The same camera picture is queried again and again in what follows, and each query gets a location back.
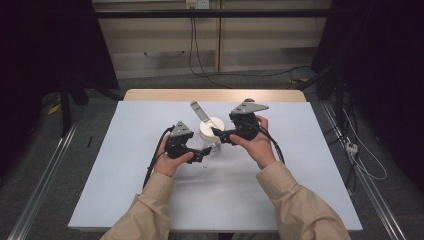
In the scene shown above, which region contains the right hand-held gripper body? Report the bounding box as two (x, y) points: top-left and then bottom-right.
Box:
(228, 101), (270, 141)

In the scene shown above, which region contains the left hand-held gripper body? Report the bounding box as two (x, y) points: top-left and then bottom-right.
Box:
(164, 120), (195, 160)

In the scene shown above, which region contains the clear plastic cup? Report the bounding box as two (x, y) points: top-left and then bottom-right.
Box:
(199, 116), (226, 153)

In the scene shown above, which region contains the grey stick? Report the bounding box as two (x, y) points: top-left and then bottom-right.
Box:
(190, 101), (218, 130)

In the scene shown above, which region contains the person's left hand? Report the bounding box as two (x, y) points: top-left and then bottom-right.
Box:
(153, 135), (195, 178)

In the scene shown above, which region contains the person's right hand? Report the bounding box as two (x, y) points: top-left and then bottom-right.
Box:
(237, 115), (278, 170)

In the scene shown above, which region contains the wooden table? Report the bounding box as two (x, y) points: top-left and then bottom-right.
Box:
(123, 88), (307, 103)

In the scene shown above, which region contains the white table board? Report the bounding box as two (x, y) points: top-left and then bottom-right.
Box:
(67, 100), (363, 233)

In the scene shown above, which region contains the black metal stand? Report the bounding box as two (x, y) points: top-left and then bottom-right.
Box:
(58, 76), (124, 138)
(294, 64), (348, 134)

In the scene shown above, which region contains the black horizontal bar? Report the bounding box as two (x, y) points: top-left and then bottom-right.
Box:
(94, 8), (334, 19)

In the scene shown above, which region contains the white power strip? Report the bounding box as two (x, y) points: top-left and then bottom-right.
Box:
(345, 141), (359, 156)

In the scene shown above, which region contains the dark curtain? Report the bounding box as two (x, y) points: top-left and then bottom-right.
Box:
(0, 0), (120, 174)
(311, 0), (424, 194)

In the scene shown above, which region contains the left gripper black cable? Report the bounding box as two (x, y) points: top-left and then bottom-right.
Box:
(142, 125), (176, 190)

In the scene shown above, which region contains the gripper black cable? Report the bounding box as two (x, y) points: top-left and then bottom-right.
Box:
(244, 120), (286, 165)
(142, 125), (176, 190)

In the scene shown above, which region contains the black hanging cable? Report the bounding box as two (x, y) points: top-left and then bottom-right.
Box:
(188, 16), (234, 90)
(193, 16), (313, 79)

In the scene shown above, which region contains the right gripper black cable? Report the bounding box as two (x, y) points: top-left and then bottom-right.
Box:
(244, 120), (286, 165)

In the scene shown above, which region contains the white wall socket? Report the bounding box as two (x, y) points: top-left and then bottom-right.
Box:
(185, 0), (210, 10)

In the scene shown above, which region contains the black floor cable bundle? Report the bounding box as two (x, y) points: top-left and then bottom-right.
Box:
(321, 99), (360, 191)

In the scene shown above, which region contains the white cable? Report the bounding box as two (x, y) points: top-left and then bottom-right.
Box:
(343, 109), (388, 182)

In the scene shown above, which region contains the aluminium floor rail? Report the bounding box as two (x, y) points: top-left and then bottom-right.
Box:
(319, 99), (406, 240)
(7, 123), (79, 240)

